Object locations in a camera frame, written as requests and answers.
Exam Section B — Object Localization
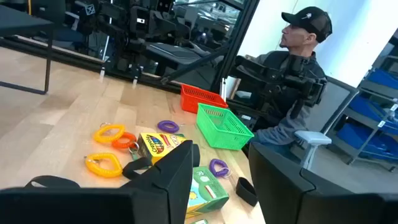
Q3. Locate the person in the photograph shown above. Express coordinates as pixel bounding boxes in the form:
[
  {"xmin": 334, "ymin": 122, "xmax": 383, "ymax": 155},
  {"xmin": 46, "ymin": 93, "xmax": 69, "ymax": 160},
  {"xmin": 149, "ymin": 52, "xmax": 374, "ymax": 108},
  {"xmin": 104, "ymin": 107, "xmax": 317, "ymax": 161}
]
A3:
[{"xmin": 248, "ymin": 6, "xmax": 333, "ymax": 162}]

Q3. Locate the purple coil wrist keychain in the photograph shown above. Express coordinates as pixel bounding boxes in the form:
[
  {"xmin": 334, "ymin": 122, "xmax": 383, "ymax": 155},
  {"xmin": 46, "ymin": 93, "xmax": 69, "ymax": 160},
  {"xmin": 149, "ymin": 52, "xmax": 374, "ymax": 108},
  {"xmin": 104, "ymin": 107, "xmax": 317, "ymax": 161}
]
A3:
[
  {"xmin": 157, "ymin": 119, "xmax": 180, "ymax": 134},
  {"xmin": 209, "ymin": 158, "xmax": 233, "ymax": 179}
]

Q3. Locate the Crayola crayon box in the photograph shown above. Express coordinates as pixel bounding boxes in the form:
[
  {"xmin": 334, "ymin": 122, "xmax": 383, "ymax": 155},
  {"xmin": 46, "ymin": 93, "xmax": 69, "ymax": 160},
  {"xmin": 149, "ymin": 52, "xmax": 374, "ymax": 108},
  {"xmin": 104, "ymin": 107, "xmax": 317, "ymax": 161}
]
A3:
[
  {"xmin": 185, "ymin": 166, "xmax": 230, "ymax": 220},
  {"xmin": 136, "ymin": 133, "xmax": 188, "ymax": 165}
]

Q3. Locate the red plastic basket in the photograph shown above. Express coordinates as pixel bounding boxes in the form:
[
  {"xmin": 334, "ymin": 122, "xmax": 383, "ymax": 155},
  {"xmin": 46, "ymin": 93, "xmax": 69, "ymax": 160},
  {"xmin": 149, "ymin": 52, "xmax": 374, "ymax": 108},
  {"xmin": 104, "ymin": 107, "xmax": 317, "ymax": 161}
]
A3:
[{"xmin": 180, "ymin": 83, "xmax": 229, "ymax": 114}]

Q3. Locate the grey metal shelf rack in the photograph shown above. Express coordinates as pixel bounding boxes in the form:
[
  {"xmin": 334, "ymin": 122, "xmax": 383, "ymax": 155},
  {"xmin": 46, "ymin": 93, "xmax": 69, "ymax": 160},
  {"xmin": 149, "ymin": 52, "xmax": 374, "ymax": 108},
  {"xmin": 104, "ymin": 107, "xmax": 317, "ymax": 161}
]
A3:
[{"xmin": 329, "ymin": 54, "xmax": 398, "ymax": 172}]

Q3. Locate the office chair with grey armrest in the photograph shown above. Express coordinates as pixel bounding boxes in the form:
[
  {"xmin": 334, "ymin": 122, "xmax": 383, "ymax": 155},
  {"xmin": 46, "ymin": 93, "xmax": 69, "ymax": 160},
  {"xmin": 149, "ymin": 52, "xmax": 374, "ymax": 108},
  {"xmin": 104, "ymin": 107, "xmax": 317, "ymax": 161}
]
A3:
[{"xmin": 292, "ymin": 76, "xmax": 360, "ymax": 170}]

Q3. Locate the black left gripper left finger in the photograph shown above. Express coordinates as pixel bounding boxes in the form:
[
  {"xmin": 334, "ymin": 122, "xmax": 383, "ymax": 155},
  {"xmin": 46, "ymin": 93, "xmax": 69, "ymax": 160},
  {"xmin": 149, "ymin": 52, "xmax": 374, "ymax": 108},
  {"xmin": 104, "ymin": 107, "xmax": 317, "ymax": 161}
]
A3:
[{"xmin": 121, "ymin": 140, "xmax": 201, "ymax": 224}]

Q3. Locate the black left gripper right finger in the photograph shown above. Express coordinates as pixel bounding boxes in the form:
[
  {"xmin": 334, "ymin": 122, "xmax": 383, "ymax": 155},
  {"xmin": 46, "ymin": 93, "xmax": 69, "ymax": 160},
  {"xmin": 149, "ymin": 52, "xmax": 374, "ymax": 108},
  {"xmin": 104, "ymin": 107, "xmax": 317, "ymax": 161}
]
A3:
[{"xmin": 248, "ymin": 142, "xmax": 382, "ymax": 224}]

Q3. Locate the orange coil wrist keychain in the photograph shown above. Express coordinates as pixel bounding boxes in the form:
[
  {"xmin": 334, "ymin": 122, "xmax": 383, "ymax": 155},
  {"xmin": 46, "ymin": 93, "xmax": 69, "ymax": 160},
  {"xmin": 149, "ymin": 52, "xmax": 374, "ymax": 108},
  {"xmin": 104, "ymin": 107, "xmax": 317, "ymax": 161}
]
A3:
[{"xmin": 111, "ymin": 132, "xmax": 137, "ymax": 150}]

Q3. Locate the green plastic basket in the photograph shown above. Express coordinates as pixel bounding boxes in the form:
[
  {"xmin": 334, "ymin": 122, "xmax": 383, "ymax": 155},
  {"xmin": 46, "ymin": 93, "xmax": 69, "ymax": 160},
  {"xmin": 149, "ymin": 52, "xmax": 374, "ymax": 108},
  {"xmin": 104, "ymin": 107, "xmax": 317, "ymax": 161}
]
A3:
[{"xmin": 195, "ymin": 103, "xmax": 255, "ymax": 151}]

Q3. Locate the blue storage bin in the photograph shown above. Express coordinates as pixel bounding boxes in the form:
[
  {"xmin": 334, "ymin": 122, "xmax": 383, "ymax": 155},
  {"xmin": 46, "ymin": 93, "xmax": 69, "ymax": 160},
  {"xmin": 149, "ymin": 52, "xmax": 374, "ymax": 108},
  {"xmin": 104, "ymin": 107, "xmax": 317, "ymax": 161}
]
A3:
[
  {"xmin": 348, "ymin": 94, "xmax": 398, "ymax": 135},
  {"xmin": 336, "ymin": 122, "xmax": 398, "ymax": 162},
  {"xmin": 365, "ymin": 67, "xmax": 398, "ymax": 91}
]

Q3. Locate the yellow coil wrist keychain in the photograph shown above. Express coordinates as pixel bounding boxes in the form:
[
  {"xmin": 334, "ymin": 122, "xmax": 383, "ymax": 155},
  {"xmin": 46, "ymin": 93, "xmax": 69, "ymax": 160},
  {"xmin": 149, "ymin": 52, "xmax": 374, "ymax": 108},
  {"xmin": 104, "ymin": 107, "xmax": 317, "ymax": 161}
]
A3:
[
  {"xmin": 83, "ymin": 152, "xmax": 124, "ymax": 179},
  {"xmin": 93, "ymin": 122, "xmax": 126, "ymax": 144}
]

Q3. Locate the black rubber band loop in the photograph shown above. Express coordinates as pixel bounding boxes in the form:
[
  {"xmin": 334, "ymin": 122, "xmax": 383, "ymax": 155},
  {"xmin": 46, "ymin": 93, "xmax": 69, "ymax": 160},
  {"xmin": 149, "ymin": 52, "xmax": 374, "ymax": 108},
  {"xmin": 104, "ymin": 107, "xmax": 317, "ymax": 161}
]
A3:
[
  {"xmin": 235, "ymin": 176, "xmax": 259, "ymax": 208},
  {"xmin": 24, "ymin": 175, "xmax": 81, "ymax": 189},
  {"xmin": 122, "ymin": 156, "xmax": 154, "ymax": 180}
]

